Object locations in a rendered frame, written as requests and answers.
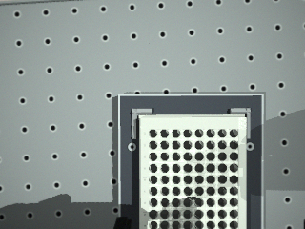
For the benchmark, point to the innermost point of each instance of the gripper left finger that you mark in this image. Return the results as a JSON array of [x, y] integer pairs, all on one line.
[[123, 223]]

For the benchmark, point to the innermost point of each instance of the dark grey plate nest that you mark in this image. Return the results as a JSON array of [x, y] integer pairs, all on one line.
[[131, 106]]

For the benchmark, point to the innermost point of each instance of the grey perforated breadboard plate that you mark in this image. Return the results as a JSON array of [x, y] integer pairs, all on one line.
[[63, 64]]

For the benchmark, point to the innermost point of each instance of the white well plate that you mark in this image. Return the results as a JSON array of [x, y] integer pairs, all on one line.
[[170, 170]]

